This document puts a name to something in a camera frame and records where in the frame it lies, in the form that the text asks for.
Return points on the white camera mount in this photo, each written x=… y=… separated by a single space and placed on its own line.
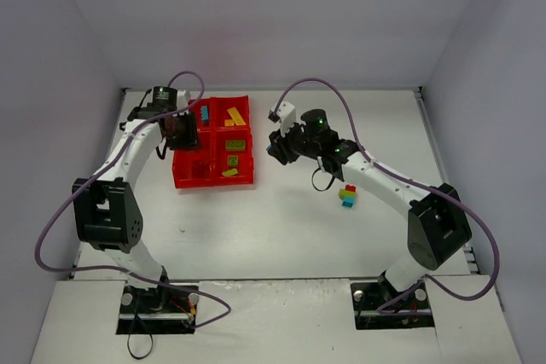
x=284 y=114
x=183 y=98

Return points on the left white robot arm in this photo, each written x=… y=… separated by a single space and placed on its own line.
x=107 y=215

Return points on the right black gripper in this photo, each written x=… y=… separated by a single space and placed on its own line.
x=280 y=150

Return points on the red four-compartment bin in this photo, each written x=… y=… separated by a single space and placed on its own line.
x=212 y=138

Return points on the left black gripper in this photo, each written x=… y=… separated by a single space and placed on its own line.
x=188 y=133

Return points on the yellow long lego brick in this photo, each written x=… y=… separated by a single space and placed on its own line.
x=228 y=122

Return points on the red curved lego brick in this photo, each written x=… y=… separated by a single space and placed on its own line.
x=200 y=169

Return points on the green curved lego piece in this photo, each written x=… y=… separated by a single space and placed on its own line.
x=230 y=172

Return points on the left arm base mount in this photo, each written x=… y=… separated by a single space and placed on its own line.
x=158 y=311

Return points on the blue long lego brick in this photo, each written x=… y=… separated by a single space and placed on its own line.
x=205 y=115

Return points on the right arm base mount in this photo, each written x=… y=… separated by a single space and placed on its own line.
x=375 y=308

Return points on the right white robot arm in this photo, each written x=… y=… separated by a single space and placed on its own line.
x=436 y=228

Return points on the green lego brick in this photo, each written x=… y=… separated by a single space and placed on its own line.
x=237 y=145

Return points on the green red blue lego cluster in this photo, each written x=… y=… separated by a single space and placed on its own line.
x=348 y=195

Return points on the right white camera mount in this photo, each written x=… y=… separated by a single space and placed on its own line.
x=284 y=114

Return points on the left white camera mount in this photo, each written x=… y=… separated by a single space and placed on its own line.
x=183 y=98

